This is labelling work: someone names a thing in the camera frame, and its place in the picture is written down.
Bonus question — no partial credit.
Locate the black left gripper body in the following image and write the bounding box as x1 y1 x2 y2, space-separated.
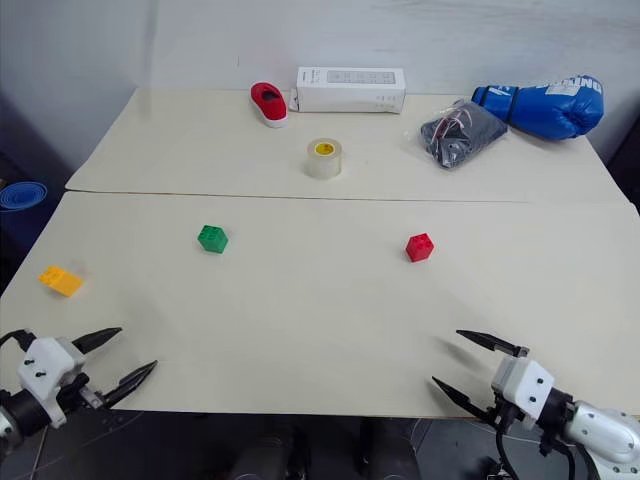
58 372 109 415

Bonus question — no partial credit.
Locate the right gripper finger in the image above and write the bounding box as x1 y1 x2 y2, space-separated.
455 329 531 359
431 376 490 421

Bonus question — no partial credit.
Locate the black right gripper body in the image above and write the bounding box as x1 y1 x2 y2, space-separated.
481 392 524 432

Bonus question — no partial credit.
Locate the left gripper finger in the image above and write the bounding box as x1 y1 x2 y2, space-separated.
101 359 159 409
71 326 123 356

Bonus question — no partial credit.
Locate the yellow toy brick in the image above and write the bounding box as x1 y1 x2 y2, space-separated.
37 264 85 299

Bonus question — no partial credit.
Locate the red toy brick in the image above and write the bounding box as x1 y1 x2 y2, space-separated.
405 232 436 263

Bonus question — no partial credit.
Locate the green toy brick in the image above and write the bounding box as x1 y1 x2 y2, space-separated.
196 224 230 255

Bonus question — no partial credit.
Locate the blue rolled mat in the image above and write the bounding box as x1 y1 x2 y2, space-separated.
0 181 49 212

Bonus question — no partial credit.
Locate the plastic bag of dark clothing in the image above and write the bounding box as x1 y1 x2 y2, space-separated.
403 98 510 172

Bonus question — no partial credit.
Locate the blue boxing glove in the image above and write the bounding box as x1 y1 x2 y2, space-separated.
470 73 606 142

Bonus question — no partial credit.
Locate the clear packing tape roll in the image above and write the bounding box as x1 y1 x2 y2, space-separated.
304 137 345 179

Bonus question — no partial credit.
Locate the white cardboard box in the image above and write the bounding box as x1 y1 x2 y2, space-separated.
295 66 408 116

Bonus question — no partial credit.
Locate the red slip-on shoe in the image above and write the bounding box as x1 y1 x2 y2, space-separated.
249 82 291 129

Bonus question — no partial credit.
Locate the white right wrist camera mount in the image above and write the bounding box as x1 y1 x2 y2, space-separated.
490 355 556 432

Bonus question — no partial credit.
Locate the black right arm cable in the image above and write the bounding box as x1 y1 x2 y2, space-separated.
494 422 524 480

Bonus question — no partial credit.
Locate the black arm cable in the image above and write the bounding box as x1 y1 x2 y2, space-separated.
494 422 524 480
0 328 36 354

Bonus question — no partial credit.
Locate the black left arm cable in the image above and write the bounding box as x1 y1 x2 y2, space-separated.
0 328 36 354

